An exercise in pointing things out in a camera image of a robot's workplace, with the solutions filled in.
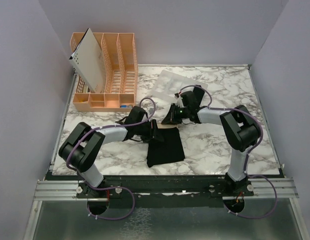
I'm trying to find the black white boxer briefs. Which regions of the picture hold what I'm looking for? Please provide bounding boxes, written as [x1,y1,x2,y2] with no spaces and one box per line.
[193,85,205,105]

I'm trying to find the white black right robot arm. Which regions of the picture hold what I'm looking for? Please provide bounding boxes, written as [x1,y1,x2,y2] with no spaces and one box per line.
[161,89,263,196]

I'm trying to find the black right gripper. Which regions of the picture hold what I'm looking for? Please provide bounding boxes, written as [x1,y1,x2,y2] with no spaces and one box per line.
[161,103,190,125]

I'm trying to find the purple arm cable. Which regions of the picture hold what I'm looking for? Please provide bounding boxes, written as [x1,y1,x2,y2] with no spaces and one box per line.
[66,97,156,222]
[174,84,278,220]

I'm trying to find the aluminium frame rail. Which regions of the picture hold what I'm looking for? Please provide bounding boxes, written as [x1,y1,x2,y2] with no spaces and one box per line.
[33,180,107,202]

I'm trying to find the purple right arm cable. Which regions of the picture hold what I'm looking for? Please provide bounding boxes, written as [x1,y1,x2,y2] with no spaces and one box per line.
[174,84,278,220]

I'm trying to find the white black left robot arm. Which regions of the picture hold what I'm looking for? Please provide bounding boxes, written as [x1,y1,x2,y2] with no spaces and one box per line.
[58,106,164,198]

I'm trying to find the orange plastic desk organizer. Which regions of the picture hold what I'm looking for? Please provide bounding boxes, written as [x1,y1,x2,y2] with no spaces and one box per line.
[73,32,138,113]

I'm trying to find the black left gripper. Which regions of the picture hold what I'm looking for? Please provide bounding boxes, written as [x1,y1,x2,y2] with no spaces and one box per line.
[134,119,164,143]

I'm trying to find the blue clips in organizer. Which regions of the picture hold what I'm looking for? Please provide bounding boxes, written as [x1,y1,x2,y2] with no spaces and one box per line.
[120,104,133,109]

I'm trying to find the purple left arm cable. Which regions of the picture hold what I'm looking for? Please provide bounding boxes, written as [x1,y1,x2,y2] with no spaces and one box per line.
[66,97,156,222]

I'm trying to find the white booklet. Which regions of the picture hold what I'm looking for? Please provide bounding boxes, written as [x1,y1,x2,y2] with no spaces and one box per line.
[69,28,106,93]

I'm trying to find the black garment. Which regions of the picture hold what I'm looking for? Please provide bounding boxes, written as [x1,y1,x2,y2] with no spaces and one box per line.
[146,128,185,168]

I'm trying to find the clear plastic box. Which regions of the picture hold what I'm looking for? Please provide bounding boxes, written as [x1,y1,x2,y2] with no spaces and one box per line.
[151,70,208,103]

